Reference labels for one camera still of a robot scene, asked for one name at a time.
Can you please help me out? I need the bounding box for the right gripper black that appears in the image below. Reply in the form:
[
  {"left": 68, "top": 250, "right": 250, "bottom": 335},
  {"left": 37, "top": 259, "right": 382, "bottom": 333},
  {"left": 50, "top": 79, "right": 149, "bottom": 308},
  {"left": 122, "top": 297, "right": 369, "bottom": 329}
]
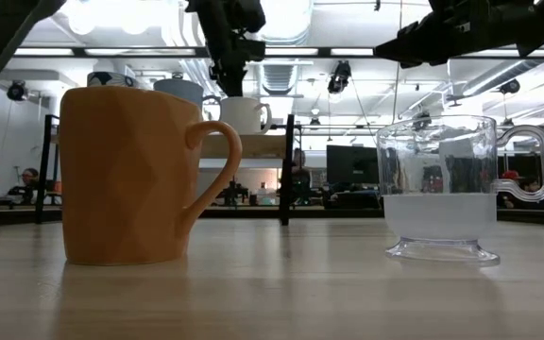
[{"left": 374, "top": 0, "right": 537, "bottom": 68}]

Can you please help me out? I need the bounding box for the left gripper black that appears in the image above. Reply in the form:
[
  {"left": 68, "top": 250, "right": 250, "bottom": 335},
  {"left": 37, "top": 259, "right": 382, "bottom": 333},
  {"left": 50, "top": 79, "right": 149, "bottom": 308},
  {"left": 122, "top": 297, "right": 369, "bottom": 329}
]
[{"left": 186, "top": 0, "right": 267, "bottom": 98}]

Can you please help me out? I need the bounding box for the small white mug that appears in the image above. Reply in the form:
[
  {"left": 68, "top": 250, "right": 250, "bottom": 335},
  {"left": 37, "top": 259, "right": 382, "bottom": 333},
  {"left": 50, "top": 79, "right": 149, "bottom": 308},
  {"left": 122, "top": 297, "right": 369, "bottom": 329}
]
[{"left": 219, "top": 95, "right": 274, "bottom": 136}]

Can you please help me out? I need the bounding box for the light blue ribbed mug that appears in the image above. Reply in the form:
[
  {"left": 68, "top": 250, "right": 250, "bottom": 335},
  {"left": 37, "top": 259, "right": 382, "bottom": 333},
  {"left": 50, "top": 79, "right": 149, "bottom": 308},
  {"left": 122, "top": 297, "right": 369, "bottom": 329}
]
[{"left": 153, "top": 77, "right": 224, "bottom": 119}]

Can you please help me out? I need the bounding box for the blue white floral mug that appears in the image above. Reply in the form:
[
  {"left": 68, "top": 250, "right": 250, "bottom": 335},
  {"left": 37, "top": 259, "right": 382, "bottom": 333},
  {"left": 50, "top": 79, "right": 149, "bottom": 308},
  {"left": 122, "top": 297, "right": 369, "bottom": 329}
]
[{"left": 87, "top": 71, "right": 136, "bottom": 89}]

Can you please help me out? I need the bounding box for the orange faceted mug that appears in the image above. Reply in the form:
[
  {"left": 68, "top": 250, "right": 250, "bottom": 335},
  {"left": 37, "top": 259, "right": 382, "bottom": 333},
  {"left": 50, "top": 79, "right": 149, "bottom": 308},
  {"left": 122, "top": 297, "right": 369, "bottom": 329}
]
[{"left": 59, "top": 85, "right": 244, "bottom": 266}]

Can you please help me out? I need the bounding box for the clear glass cup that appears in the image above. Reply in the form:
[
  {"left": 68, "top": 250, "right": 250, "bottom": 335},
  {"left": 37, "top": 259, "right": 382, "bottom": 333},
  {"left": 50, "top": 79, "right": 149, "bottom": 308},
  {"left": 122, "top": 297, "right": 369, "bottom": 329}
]
[{"left": 375, "top": 114, "right": 544, "bottom": 267}]

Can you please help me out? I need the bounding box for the black ceiling spotlight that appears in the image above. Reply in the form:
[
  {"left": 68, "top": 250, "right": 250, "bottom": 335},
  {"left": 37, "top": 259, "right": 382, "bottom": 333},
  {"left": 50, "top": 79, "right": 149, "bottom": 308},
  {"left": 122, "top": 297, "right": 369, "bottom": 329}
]
[
  {"left": 326, "top": 59, "right": 353, "bottom": 95},
  {"left": 499, "top": 77, "right": 521, "bottom": 96},
  {"left": 7, "top": 79, "right": 29, "bottom": 102}
]

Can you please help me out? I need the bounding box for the person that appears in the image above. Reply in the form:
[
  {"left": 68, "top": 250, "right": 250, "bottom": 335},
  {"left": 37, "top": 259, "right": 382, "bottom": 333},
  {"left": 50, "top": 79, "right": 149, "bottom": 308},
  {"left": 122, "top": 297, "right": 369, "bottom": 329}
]
[
  {"left": 7, "top": 167, "right": 41, "bottom": 205},
  {"left": 289, "top": 147, "right": 312, "bottom": 199},
  {"left": 497, "top": 169, "right": 543, "bottom": 209}
]

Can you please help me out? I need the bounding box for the black monitor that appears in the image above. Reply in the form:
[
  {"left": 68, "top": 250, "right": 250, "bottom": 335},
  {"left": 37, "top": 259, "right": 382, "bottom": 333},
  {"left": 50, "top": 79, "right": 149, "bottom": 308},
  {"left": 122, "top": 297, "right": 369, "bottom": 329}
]
[{"left": 325, "top": 144, "right": 381, "bottom": 186}]

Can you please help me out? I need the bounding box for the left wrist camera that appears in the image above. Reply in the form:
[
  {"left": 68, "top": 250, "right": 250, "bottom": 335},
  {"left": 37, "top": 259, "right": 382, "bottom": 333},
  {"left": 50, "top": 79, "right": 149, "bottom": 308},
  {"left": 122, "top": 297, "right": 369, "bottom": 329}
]
[{"left": 239, "top": 39, "right": 267, "bottom": 63}]

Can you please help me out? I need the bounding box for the silver ceiling air duct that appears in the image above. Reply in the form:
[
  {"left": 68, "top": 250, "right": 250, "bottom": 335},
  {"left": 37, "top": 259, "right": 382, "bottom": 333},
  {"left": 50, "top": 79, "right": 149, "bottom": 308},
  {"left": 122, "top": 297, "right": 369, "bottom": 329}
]
[{"left": 246, "top": 0, "right": 315, "bottom": 95}]

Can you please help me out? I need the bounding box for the black aluminium table frame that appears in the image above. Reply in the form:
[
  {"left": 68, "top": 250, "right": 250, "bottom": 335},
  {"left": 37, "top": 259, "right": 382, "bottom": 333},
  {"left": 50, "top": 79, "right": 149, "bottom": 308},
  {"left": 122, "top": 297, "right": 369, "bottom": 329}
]
[{"left": 0, "top": 45, "right": 544, "bottom": 227}]

